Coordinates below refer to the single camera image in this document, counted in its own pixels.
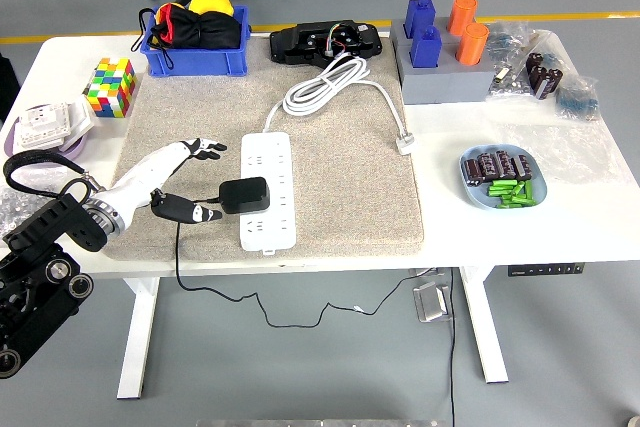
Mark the silver metal box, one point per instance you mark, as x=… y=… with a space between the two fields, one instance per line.
x=430 y=302

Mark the colourful puzzle cube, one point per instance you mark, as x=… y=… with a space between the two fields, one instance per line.
x=110 y=87

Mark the clear bag of screws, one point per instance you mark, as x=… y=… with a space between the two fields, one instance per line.
x=15 y=207

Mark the small yellow ball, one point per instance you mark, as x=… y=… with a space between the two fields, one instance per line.
x=164 y=11

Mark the grey holder block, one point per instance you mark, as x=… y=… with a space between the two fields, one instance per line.
x=450 y=87
x=445 y=27

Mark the white table leg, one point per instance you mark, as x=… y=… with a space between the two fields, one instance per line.
x=137 y=337
x=482 y=327

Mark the black power adapter plug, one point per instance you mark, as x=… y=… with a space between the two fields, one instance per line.
x=245 y=194

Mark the clear bag of metal parts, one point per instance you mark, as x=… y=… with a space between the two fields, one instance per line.
x=510 y=84

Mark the green cylinder cell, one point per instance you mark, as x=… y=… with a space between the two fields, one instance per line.
x=515 y=205
x=500 y=191
x=530 y=192
x=512 y=199
x=505 y=183

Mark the grey-brown mat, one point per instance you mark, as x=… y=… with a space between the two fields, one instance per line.
x=350 y=187

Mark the white power strip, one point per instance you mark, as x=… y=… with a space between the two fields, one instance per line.
x=265 y=157

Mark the orange plastic cylinder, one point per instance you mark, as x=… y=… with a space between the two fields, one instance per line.
x=472 y=44
x=461 y=14

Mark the clear bag of blue resistors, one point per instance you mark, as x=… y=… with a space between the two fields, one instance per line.
x=505 y=44
x=577 y=99

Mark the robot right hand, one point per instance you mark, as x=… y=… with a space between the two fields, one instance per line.
x=634 y=422

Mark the black open electronic device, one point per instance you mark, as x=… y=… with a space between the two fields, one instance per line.
x=300 y=47

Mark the large yellow ball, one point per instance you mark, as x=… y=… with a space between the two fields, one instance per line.
x=210 y=2

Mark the dark capacitor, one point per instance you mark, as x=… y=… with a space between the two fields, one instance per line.
x=472 y=172
x=487 y=167
x=504 y=164
x=523 y=167

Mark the black table control panel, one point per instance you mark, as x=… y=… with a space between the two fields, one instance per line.
x=545 y=269

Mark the clear bag of dark capacitors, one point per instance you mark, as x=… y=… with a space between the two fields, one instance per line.
x=542 y=77

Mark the white three-pin plug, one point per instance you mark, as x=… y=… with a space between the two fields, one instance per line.
x=407 y=144

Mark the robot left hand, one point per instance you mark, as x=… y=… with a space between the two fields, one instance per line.
x=145 y=177

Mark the light blue plate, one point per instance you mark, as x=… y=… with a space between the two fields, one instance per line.
x=475 y=194

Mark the blue plastic block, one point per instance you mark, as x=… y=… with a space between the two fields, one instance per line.
x=426 y=49
x=419 y=14

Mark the blue plastic bin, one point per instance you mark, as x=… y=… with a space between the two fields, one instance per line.
x=195 y=62

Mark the purple round plate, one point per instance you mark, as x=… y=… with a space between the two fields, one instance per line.
x=75 y=154

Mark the flat empty clear bag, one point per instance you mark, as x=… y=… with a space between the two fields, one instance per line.
x=570 y=152

